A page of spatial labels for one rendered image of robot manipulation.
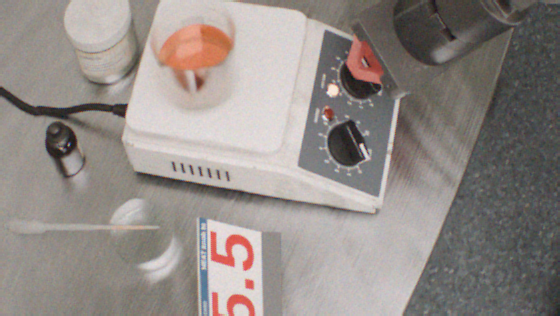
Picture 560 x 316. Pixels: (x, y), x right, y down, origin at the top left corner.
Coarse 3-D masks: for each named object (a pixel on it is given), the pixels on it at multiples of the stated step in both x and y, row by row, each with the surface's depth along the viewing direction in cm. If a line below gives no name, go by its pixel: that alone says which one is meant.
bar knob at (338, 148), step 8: (336, 128) 94; (344, 128) 93; (352, 128) 93; (336, 136) 94; (344, 136) 93; (352, 136) 93; (360, 136) 93; (328, 144) 94; (336, 144) 94; (344, 144) 94; (352, 144) 93; (360, 144) 93; (336, 152) 93; (344, 152) 94; (352, 152) 93; (360, 152) 93; (368, 152) 93; (336, 160) 94; (344, 160) 94; (352, 160) 94; (360, 160) 93
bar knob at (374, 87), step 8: (344, 64) 96; (368, 64) 95; (344, 72) 96; (344, 80) 95; (352, 80) 96; (360, 80) 96; (344, 88) 96; (352, 88) 96; (360, 88) 96; (368, 88) 95; (376, 88) 95; (352, 96) 96; (360, 96) 96; (368, 96) 96
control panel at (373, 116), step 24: (336, 48) 96; (336, 72) 96; (312, 96) 94; (336, 96) 95; (384, 96) 97; (312, 120) 94; (336, 120) 95; (360, 120) 96; (384, 120) 97; (312, 144) 93; (384, 144) 96; (312, 168) 93; (336, 168) 94; (360, 168) 95
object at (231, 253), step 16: (208, 224) 94; (208, 240) 93; (224, 240) 94; (240, 240) 95; (208, 256) 93; (224, 256) 94; (240, 256) 95; (224, 272) 93; (240, 272) 94; (224, 288) 93; (240, 288) 94; (224, 304) 92; (240, 304) 93
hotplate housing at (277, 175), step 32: (320, 32) 96; (128, 128) 94; (288, 128) 93; (160, 160) 94; (192, 160) 93; (224, 160) 92; (256, 160) 92; (288, 160) 92; (256, 192) 97; (288, 192) 95; (320, 192) 94; (352, 192) 94
